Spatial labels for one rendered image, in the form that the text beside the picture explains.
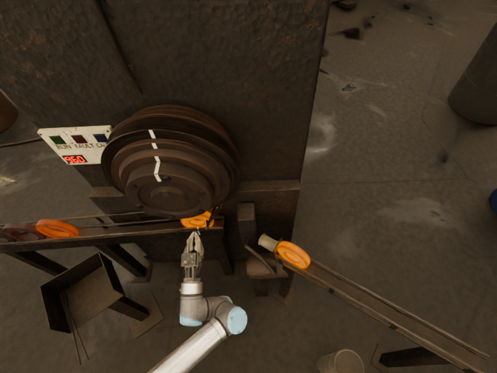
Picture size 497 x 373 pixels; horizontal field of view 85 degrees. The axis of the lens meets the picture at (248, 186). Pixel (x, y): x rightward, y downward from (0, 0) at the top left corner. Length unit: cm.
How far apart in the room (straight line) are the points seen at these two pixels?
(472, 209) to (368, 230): 82
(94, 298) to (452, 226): 232
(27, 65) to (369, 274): 200
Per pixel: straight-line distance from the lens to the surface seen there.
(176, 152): 84
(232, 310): 114
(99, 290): 151
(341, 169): 246
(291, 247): 118
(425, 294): 217
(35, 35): 97
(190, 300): 121
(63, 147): 123
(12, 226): 175
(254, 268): 141
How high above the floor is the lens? 187
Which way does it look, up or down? 55 degrees down
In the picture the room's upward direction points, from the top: 6 degrees counter-clockwise
